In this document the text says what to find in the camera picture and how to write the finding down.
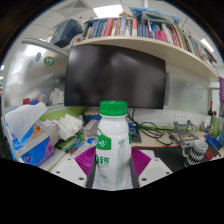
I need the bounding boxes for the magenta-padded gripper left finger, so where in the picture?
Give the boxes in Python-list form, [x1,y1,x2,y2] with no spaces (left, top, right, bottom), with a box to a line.
[49,145,98,189]

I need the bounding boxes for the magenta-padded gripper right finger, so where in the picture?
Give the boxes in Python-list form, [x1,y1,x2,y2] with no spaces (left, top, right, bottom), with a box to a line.
[129,146,174,189]

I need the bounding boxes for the white green-capped drink bottle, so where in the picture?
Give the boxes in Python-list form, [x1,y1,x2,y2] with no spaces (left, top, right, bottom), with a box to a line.
[94,100,133,192]

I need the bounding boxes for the large white paper sheet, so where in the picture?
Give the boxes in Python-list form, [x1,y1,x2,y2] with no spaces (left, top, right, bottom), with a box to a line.
[139,149,157,161]

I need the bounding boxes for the black desk mat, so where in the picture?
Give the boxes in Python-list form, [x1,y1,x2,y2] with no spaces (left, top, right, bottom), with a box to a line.
[142,144,224,171]

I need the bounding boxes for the blue tissue box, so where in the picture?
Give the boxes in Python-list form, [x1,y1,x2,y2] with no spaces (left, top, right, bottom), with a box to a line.
[3,102,56,168]

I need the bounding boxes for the black white checkered mug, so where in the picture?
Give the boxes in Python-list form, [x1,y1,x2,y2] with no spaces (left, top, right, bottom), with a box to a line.
[183,139,209,168]

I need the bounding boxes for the small blue device box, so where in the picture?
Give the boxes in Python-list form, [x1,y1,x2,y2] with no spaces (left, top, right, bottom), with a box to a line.
[128,121,140,136]

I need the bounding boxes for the white napkin stack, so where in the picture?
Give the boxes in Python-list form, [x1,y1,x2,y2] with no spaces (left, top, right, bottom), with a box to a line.
[53,113,84,141]

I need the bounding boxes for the flat round red coaster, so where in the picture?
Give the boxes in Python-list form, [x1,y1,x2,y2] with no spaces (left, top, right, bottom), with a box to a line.
[204,150,215,161]

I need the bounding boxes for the black computer monitor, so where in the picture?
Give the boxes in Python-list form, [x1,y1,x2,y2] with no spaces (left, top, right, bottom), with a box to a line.
[64,44,167,110]

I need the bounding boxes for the dark blue box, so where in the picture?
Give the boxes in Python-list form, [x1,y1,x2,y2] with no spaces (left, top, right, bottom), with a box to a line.
[49,18,84,49]

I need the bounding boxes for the ceiling light panels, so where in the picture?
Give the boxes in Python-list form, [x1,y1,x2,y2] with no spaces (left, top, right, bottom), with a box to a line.
[92,4,216,54]

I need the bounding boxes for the black cable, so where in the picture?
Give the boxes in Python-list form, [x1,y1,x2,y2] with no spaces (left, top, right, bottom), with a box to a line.
[127,108,174,147]

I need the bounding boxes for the white wall socket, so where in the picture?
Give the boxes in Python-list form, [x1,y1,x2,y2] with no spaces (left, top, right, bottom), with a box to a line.
[175,112,187,124]
[186,113,196,124]

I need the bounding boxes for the blue coiled cable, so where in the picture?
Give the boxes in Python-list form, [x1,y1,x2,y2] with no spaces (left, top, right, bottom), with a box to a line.
[204,134,220,148]

